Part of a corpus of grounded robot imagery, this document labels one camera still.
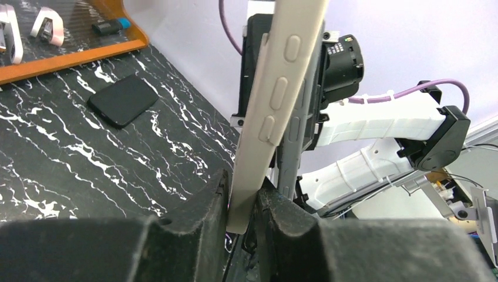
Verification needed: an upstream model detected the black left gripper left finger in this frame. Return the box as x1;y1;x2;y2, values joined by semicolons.
1;170;229;281

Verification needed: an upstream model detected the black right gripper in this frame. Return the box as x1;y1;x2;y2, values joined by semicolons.
230;14;364;150

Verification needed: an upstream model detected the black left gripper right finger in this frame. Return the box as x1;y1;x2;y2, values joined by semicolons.
254;180;494;281

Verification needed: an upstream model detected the pink phone case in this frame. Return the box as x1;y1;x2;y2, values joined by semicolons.
226;1;328;234

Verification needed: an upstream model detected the black remote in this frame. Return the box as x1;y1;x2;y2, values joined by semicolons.
87;75;158;129

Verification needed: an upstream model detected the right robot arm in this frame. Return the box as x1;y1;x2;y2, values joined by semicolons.
269;31;470;216

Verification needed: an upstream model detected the black blue marker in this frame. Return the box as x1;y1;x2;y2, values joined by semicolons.
91;18;131;36

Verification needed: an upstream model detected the orange wooden shelf rack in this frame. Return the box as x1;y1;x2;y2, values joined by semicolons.
1;1;149;84

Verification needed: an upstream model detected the pink white clip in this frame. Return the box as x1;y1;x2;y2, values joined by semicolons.
30;6;65;47

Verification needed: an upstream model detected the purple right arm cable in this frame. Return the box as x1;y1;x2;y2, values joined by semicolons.
218;0;471;116

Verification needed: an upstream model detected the aluminium frame rail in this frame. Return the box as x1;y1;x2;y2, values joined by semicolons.
462;116;497;150

